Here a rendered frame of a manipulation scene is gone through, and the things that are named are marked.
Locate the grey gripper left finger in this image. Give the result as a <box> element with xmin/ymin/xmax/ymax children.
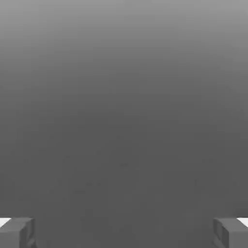
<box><xmin>0</xmin><ymin>217</ymin><xmax>37</xmax><ymax>248</ymax></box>

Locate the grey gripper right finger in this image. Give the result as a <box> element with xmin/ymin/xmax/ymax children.
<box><xmin>212</xmin><ymin>217</ymin><xmax>248</xmax><ymax>248</ymax></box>

